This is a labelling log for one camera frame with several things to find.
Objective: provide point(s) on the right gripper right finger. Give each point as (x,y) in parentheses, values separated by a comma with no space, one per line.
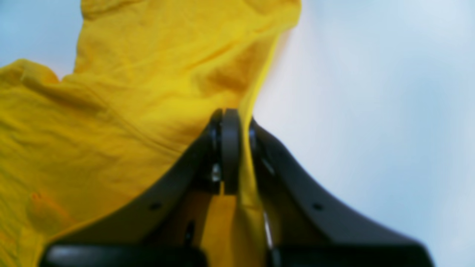
(306,226)

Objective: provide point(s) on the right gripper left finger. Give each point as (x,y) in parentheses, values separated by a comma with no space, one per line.
(162,227)

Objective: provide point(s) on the orange yellow T-shirt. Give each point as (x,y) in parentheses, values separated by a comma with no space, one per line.
(148,76)

